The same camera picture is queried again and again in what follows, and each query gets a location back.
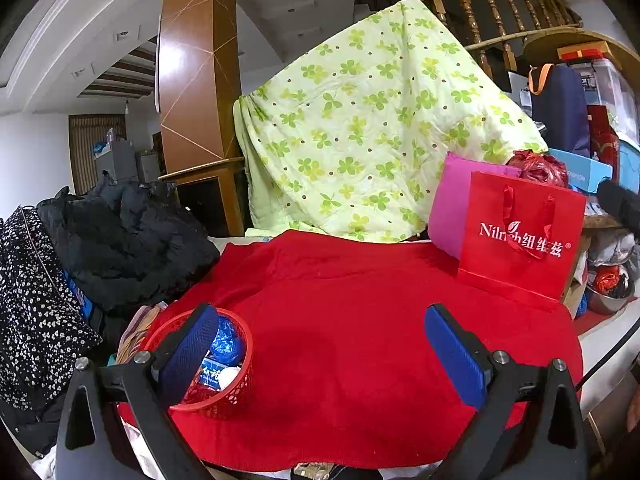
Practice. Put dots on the grey appliance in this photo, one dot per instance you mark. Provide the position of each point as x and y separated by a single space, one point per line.
117 160

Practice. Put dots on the red paper bag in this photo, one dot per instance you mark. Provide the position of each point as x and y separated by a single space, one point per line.
520 280

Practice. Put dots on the steel bowl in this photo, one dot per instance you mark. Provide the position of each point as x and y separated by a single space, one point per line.
607 305

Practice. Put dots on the navy bag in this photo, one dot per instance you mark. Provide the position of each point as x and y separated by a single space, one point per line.
560 105

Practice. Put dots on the light blue cardboard box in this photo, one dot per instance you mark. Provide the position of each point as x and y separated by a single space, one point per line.
580 170

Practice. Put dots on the red blanket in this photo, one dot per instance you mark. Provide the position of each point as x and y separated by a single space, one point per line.
350 310

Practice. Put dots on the white plastic bag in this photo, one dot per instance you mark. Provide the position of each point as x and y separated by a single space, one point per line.
610 250

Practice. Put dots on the white and blue packet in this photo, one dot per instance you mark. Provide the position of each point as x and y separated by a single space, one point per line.
210 372

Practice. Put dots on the blue wrapper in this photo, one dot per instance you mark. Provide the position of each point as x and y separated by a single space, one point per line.
227 342

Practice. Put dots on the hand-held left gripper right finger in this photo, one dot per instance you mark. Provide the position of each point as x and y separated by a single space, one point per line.
457 360

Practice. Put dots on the clear plastic storage bin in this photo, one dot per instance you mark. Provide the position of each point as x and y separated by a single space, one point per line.
607 90

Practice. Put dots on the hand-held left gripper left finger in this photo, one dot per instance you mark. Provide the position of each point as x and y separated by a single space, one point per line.
192 355

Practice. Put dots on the pink box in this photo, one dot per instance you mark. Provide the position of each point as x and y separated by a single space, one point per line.
450 210

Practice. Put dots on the red plastic mesh basket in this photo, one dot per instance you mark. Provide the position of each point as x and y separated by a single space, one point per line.
230 402

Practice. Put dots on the black floral print cloth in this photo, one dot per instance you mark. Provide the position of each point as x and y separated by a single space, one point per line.
30 310

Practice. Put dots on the red wrapper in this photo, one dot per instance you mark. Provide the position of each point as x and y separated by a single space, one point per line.
199 394

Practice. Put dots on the wooden staircase railing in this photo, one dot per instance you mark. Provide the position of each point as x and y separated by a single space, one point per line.
472 15

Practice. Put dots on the pale striped cloth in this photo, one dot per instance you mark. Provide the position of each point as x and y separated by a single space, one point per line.
137 330

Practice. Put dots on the brown curtain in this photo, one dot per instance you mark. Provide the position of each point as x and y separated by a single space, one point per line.
82 150

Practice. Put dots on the red plastic bag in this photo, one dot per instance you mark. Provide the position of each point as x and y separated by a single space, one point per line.
540 170

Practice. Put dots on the green clover print quilt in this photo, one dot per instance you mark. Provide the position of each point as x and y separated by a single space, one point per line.
360 110

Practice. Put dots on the tall red box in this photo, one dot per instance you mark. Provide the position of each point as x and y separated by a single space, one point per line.
602 135

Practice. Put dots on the red and gold gift box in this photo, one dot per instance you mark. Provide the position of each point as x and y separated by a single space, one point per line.
582 52

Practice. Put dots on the black puffy jacket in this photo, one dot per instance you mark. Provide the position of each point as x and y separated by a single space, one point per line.
130 245

